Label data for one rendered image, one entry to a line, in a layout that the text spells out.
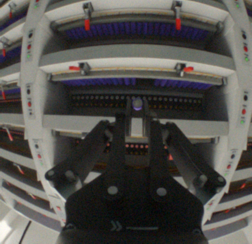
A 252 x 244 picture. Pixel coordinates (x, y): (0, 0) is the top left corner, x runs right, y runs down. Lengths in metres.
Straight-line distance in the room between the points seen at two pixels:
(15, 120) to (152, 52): 0.55
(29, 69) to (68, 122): 0.23
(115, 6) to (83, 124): 0.38
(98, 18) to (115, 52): 0.17
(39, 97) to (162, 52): 0.39
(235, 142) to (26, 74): 0.73
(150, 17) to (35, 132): 0.54
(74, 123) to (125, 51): 0.25
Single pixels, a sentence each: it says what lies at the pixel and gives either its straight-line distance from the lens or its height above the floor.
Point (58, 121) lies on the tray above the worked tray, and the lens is 0.43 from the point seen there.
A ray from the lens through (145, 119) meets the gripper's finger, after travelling 0.16.
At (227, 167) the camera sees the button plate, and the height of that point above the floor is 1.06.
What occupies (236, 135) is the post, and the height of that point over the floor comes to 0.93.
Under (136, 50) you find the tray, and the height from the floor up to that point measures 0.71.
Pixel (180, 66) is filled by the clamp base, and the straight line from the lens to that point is 0.37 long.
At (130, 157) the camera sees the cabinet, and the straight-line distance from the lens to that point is 0.62.
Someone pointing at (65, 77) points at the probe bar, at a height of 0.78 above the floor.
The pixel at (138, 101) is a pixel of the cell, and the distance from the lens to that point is 0.22.
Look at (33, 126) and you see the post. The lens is 0.51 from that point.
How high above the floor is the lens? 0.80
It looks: 15 degrees up
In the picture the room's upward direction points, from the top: 179 degrees counter-clockwise
